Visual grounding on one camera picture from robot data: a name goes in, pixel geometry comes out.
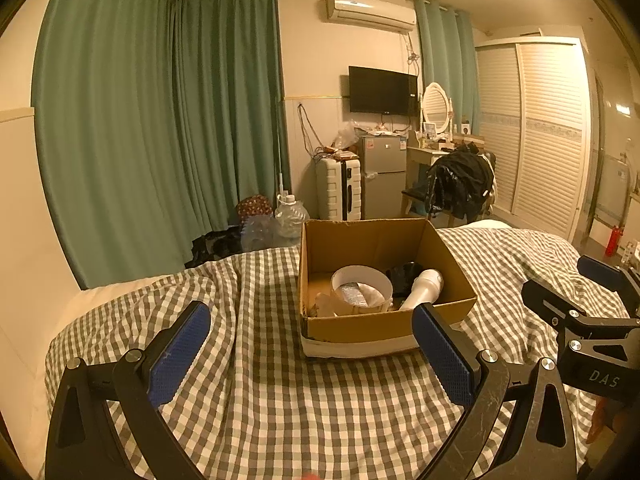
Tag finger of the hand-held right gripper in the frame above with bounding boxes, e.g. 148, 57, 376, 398
576, 255, 640, 311
521, 280, 640, 341

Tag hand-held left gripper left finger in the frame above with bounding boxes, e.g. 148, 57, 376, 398
45, 301, 212, 480

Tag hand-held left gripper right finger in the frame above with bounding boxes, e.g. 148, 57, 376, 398
411, 302, 581, 480

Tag white cylindrical bottle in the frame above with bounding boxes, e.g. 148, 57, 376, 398
398, 268, 444, 311

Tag black round case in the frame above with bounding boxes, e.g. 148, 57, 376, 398
385, 261, 426, 298

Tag brown cardboard box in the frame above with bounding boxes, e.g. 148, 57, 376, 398
297, 217, 477, 359

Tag white paper ring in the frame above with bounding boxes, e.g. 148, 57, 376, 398
331, 266, 393, 313

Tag red fire extinguisher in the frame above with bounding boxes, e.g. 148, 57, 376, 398
605, 225, 625, 258

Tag grey checkered blanket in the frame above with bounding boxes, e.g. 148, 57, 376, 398
44, 227, 640, 480

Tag glass door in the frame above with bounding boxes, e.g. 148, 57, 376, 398
590, 70, 640, 241

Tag black bag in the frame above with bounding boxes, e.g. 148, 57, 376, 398
187, 227, 246, 268

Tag crumpled clear plastic bottle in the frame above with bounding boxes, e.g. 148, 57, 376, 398
240, 215, 281, 253

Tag black jacket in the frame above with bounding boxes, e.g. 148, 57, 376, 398
425, 144, 496, 220

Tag white louvered wardrobe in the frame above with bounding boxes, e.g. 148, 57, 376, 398
472, 36, 596, 241

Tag wooden chair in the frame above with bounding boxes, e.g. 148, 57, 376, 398
400, 187, 441, 221

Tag brown patterned bag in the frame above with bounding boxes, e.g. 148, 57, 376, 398
236, 195, 275, 223

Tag large clear water bottle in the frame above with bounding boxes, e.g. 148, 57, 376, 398
273, 192, 311, 248

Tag grey small fridge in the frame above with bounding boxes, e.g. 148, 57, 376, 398
359, 134, 408, 221

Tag white dressing table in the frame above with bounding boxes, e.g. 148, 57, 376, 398
406, 132, 486, 167

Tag white ribbed suitcase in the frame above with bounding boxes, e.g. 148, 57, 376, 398
315, 156, 362, 221

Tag thin white pole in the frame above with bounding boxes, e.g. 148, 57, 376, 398
277, 100, 287, 201

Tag oval white vanity mirror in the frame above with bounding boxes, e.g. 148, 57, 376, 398
420, 81, 454, 138

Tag clear plastic bag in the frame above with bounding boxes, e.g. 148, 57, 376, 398
336, 119, 371, 148

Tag green curtain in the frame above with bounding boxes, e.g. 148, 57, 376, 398
414, 0, 480, 136
170, 0, 292, 231
32, 0, 176, 291

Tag white air conditioner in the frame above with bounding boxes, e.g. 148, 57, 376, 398
322, 0, 418, 31

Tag hanging wall cables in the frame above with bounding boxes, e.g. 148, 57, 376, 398
297, 102, 331, 156

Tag black wall television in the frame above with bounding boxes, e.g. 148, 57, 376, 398
348, 65, 419, 115

